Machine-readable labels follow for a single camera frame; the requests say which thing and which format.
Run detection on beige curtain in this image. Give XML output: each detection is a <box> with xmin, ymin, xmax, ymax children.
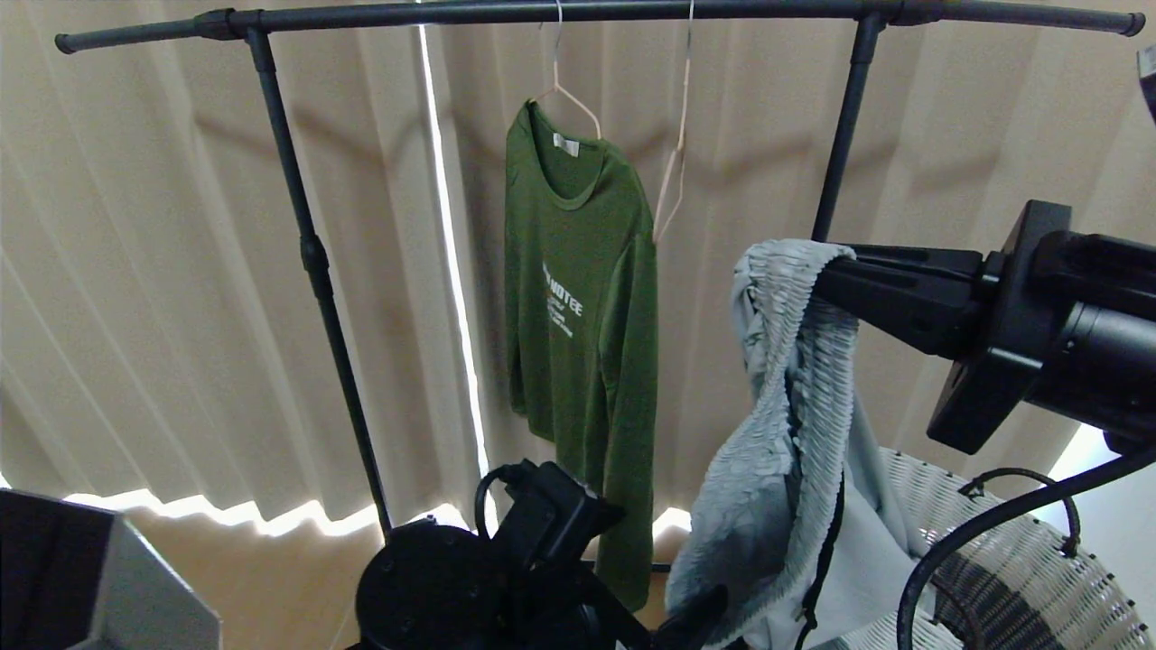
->
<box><xmin>0</xmin><ymin>0</ymin><xmax>1156</xmax><ymax>543</ymax></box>

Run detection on pale grey shorts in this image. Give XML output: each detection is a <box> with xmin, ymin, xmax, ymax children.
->
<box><xmin>666</xmin><ymin>238</ymin><xmax>940</xmax><ymax>650</ymax></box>

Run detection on black clothes rack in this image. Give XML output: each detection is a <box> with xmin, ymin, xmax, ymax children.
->
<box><xmin>53</xmin><ymin>0</ymin><xmax>1147</xmax><ymax>574</ymax></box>

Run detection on white laundry basket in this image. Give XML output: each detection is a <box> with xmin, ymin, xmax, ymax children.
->
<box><xmin>813</xmin><ymin>447</ymin><xmax>1152</xmax><ymax>650</ymax></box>

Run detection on pink clothes hanger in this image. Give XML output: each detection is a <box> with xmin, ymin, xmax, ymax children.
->
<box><xmin>652</xmin><ymin>0</ymin><xmax>696</xmax><ymax>245</ymax></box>
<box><xmin>533</xmin><ymin>0</ymin><xmax>603</xmax><ymax>141</ymax></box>

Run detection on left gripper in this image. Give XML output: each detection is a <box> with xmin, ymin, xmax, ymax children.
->
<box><xmin>513</xmin><ymin>562</ymin><xmax>657</xmax><ymax>650</ymax></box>

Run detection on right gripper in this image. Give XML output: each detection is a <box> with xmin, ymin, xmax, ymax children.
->
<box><xmin>812</xmin><ymin>200</ymin><xmax>1156</xmax><ymax>456</ymax></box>

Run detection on green printed shirt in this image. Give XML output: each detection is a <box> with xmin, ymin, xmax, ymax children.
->
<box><xmin>503</xmin><ymin>99</ymin><xmax>658</xmax><ymax>613</ymax></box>

